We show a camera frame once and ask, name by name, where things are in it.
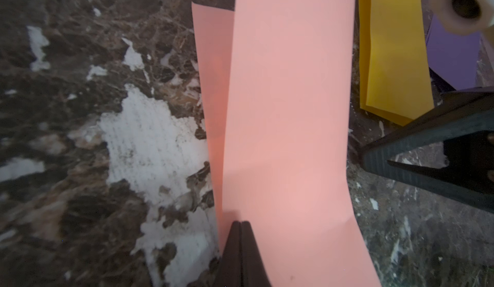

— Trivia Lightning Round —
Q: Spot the pink paper sheet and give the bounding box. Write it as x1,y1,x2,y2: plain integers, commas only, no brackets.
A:
192,0,380,286

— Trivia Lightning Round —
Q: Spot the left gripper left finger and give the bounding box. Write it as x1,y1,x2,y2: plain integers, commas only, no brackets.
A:
213,221,242,287

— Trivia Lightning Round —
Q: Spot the purple paper sheet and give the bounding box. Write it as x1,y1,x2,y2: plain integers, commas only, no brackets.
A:
426,9,480,90

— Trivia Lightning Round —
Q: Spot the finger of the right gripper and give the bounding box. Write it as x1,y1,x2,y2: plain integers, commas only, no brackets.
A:
359,88,493,212

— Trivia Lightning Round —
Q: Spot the yellow paper sheet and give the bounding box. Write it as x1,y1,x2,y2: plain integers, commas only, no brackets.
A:
358,0,434,126

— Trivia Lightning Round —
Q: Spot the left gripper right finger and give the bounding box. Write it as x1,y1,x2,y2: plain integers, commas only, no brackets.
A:
241,221,271,287

